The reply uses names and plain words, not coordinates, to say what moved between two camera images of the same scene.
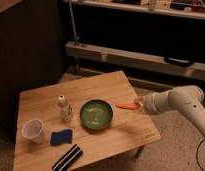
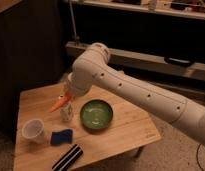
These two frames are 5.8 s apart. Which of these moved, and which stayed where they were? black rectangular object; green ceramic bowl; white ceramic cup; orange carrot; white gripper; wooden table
Moved: white gripper; orange carrot
Stayed: green ceramic bowl; wooden table; black rectangular object; white ceramic cup
